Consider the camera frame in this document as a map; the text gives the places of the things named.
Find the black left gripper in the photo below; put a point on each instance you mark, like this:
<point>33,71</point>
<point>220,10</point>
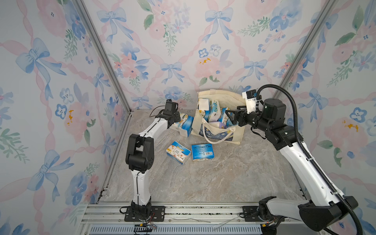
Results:
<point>178,119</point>

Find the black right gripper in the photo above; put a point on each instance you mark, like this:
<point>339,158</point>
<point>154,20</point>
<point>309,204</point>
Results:
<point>242,113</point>

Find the cream canvas tote bag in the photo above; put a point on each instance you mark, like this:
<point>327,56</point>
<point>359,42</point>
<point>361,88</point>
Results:
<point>213,135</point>

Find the teal tissue pack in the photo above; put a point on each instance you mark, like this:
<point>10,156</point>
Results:
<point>215,111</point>

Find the blue white tissue pack back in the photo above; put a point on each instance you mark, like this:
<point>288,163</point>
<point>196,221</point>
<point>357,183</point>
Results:
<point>204,108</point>

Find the blue cartoon tissue pack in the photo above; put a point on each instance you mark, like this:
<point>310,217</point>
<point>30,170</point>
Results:
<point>178,152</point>
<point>224,117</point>

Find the purple tissue pack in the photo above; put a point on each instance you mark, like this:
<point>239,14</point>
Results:
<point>221,125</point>

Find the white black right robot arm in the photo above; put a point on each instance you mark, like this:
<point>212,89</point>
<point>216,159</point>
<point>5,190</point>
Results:
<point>327,203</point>

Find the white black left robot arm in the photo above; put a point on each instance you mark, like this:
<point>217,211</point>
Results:
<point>140,156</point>

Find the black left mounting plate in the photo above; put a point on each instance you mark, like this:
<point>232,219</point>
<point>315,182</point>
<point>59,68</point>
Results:
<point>155,213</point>

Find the black mounting plate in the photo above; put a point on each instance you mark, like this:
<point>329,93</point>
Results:
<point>250,214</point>
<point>155,213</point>

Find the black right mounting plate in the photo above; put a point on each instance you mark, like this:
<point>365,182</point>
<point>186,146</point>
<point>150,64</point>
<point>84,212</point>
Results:
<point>250,214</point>

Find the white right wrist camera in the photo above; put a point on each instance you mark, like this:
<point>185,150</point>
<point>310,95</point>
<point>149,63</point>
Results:
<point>252,104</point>

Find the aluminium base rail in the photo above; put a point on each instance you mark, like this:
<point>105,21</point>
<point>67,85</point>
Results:
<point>183,218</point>

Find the left aluminium corner post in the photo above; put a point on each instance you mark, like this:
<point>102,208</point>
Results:
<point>88,23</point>

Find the aluminium corner post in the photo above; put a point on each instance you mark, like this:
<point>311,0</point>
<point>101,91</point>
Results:
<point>286,18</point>
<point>88,23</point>

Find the right aluminium corner post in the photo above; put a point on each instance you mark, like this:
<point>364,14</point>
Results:
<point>286,18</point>

